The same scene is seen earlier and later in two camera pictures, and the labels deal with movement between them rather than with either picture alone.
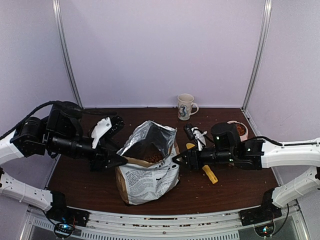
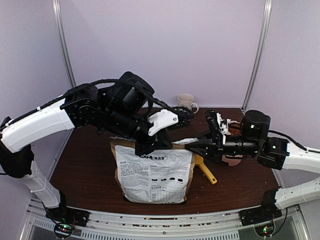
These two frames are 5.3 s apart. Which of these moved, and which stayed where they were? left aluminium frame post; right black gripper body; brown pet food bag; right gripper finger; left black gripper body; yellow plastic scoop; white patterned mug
Moved: right gripper finger; left black gripper body; right black gripper body; brown pet food bag
Stayed: yellow plastic scoop; white patterned mug; left aluminium frame post
